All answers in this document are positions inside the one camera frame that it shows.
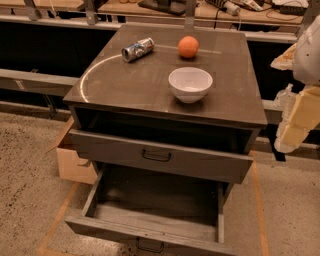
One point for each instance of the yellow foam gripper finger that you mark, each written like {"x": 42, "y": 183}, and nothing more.
{"x": 301, "y": 114}
{"x": 285, "y": 60}

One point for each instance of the grey top drawer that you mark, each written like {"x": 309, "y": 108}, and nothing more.
{"x": 160, "y": 150}

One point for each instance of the grey drawer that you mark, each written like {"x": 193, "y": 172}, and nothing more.
{"x": 185, "y": 213}
{"x": 160, "y": 150}

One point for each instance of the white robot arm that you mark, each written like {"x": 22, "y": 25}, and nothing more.
{"x": 306, "y": 61}

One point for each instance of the grey wooden drawer cabinet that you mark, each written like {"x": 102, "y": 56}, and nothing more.
{"x": 138, "y": 92}

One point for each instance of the grey bottom drawer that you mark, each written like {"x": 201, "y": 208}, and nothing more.
{"x": 185, "y": 213}

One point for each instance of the clear plastic bottle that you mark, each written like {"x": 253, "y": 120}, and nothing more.
{"x": 284, "y": 98}

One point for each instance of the white power adapter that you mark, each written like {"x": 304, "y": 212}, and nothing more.
{"x": 231, "y": 8}

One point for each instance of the orange fruit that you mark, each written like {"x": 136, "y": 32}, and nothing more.
{"x": 188, "y": 47}

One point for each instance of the white ceramic bowl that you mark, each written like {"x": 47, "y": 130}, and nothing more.
{"x": 189, "y": 84}

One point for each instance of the black device on bench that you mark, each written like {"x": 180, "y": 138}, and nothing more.
{"x": 174, "y": 7}

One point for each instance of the crushed silver soda can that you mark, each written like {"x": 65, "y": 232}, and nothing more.
{"x": 138, "y": 49}

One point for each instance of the cardboard box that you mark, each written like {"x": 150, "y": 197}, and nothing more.
{"x": 70, "y": 166}

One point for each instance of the wooden workbench with metal frame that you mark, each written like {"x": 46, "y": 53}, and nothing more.
{"x": 268, "y": 25}

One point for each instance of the black top drawer handle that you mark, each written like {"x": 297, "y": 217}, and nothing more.
{"x": 155, "y": 157}

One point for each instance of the black drawer handle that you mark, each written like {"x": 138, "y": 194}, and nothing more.
{"x": 155, "y": 157}
{"x": 149, "y": 245}

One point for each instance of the black bottom drawer handle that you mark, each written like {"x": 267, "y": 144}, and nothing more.
{"x": 149, "y": 245}

